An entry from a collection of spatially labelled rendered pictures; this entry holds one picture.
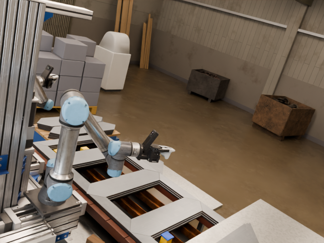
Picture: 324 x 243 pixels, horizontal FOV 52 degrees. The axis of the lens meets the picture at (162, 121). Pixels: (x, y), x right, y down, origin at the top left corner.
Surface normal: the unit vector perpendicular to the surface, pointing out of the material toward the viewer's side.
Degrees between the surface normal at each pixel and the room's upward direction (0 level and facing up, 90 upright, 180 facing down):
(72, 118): 82
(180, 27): 90
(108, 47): 90
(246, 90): 90
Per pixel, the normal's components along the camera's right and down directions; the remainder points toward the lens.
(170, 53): -0.66, 0.07
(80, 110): 0.38, 0.28
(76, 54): 0.62, 0.41
